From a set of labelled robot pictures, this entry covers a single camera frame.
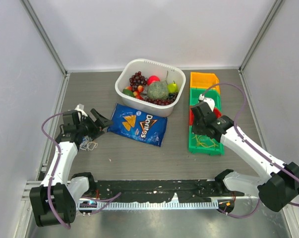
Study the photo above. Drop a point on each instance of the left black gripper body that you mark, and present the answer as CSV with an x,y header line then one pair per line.
x,y
88,127

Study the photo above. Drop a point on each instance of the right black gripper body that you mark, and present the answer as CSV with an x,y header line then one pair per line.
x,y
197,127

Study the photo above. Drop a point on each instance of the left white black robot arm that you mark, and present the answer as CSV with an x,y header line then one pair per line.
x,y
54,200

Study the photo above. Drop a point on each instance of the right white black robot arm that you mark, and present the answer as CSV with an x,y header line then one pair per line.
x,y
276,183

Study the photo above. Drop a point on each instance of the red plastic bin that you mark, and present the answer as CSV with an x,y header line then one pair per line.
x,y
191,116

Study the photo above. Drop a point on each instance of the lower green plastic bin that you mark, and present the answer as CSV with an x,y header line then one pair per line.
x,y
203,144

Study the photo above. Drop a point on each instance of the green lime fruit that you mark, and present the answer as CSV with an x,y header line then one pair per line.
x,y
128,92

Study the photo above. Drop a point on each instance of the lower dark grape bunch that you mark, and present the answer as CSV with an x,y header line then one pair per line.
x,y
163,102

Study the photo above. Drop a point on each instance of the orange plastic bin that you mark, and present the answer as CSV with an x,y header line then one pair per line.
x,y
203,80

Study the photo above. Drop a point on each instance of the red yellow cherries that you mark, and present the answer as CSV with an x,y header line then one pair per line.
x,y
136,92

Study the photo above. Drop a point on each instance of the green pear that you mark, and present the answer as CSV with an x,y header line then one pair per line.
x,y
172,87

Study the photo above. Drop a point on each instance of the blue Doritos chip bag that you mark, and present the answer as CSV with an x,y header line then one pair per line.
x,y
138,125

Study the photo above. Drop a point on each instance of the dark red grape bunch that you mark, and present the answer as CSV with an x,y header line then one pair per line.
x,y
138,79

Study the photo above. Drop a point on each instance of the green netted melon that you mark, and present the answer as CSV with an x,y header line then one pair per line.
x,y
158,90

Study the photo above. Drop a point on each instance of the white plastic fruit tub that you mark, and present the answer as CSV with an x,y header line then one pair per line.
x,y
148,68

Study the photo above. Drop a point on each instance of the red apple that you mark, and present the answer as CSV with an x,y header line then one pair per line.
x,y
152,79

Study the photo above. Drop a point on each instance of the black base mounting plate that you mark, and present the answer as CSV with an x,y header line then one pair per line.
x,y
159,191

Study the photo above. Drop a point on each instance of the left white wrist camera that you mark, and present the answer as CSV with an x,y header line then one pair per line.
x,y
80,108

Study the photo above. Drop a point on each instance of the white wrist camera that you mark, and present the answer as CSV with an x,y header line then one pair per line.
x,y
207,100
80,108

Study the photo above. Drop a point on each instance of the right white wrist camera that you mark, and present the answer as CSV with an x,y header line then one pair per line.
x,y
207,100

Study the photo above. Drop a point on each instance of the white slotted cable duct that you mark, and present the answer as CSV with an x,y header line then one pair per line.
x,y
173,205

